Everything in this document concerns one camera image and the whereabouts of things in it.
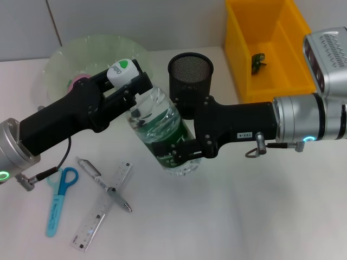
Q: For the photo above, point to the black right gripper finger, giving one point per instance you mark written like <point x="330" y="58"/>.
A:
<point x="176" y="153"/>
<point x="192" y="102"/>

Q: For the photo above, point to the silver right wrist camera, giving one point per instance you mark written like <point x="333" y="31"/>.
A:
<point x="328" y="57"/>

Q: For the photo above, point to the blue scissors with sheath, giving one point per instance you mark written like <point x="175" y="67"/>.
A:
<point x="55" y="211"/>

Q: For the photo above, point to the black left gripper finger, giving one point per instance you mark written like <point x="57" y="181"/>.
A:
<point x="100" y="81"/>
<point x="142" y="85"/>

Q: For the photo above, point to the black mesh pen holder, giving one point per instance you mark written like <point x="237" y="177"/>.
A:
<point x="189" y="73"/>

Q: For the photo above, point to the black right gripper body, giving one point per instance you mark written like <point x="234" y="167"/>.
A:
<point x="236" y="122"/>

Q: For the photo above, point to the pink peach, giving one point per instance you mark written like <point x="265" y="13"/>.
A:
<point x="78" y="81"/>

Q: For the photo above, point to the green glass fruit plate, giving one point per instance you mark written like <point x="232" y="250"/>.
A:
<point x="89" y="51"/>

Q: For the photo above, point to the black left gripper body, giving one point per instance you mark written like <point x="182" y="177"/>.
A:
<point x="59" y="119"/>

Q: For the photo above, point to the clear water bottle green label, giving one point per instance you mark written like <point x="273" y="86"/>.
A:
<point x="160" y="116"/>

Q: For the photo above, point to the green plastic wrapper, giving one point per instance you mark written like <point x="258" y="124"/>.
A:
<point x="257" y="62"/>

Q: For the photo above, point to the transparent plastic ruler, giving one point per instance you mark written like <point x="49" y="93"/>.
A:
<point x="92" y="222"/>

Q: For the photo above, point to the silver ballpoint pen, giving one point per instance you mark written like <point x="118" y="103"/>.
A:
<point x="90" y="169"/>

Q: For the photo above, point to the yellow plastic bin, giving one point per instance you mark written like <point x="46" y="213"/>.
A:
<point x="271" y="67"/>

